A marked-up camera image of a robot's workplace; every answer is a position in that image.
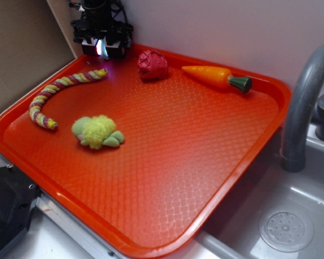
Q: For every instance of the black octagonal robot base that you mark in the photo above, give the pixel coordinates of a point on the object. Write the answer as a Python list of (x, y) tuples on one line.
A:
[(18, 194)]

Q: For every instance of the crumpled red paper ball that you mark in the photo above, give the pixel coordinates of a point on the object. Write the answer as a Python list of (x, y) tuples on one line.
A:
[(152, 65)]

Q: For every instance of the orange toy carrot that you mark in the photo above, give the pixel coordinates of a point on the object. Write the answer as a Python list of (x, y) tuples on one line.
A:
[(219, 77)]

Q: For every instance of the sink drain strainer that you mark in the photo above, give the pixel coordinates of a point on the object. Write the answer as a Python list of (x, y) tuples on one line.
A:
[(286, 229)]

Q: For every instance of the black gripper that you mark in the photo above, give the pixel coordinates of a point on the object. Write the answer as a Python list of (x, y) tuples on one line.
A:
[(102, 20)]

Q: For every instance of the grey toy sink basin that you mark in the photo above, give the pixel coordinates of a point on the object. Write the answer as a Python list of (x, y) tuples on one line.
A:
[(233, 229)]

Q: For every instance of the green plush frog toy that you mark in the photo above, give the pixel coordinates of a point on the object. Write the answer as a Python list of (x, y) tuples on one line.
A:
[(97, 132)]

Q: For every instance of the grey sink faucet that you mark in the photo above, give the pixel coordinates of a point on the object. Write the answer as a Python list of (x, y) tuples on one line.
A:
[(307, 100)]

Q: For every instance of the multicoloured twisted rope toy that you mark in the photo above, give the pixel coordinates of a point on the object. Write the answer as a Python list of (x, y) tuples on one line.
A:
[(35, 107)]

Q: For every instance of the red plastic tray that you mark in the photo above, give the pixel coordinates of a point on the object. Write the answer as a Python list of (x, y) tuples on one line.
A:
[(186, 145)]

